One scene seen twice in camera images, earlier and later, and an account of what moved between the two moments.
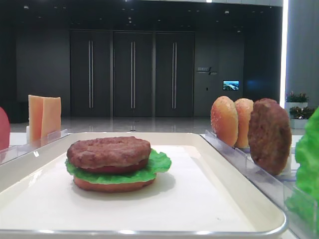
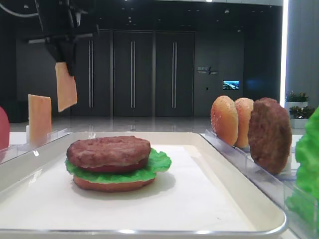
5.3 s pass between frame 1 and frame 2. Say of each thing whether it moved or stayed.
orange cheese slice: moved
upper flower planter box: stayed
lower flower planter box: stayed
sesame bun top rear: stayed
